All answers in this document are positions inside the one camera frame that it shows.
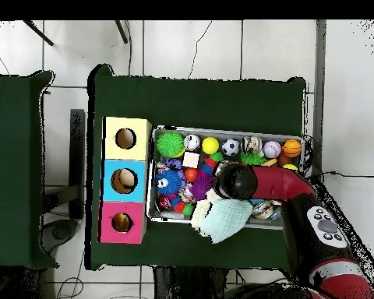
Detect mint green cloth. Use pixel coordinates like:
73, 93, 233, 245
199, 196, 255, 244

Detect wooden box three holes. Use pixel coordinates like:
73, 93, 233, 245
99, 116, 153, 245

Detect pale wooden cube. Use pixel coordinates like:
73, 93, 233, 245
182, 152, 201, 169

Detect small silver can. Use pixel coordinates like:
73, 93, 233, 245
183, 133, 202, 152

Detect purple spiky toy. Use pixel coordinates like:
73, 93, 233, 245
189, 171, 215, 202

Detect dark blue spiky ball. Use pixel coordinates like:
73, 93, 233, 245
154, 170, 184, 196

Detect plain green spiky ball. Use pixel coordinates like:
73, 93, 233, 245
155, 130, 186, 160

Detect yellow ball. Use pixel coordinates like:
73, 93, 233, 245
202, 136, 220, 155

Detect black white soccer ball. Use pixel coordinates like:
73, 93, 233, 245
221, 138, 241, 157

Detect white baseball toy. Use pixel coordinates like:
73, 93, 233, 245
263, 140, 283, 160

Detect orange basketball toy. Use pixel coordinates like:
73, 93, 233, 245
282, 139, 303, 159

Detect black flat panel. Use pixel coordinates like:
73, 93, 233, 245
69, 108, 86, 220

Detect black tripod leg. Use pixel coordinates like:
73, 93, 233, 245
115, 19, 129, 44
23, 19, 54, 47

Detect dark green side table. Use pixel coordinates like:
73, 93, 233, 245
0, 70, 57, 269

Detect shallow wire mesh bin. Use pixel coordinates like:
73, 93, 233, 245
146, 127, 303, 229

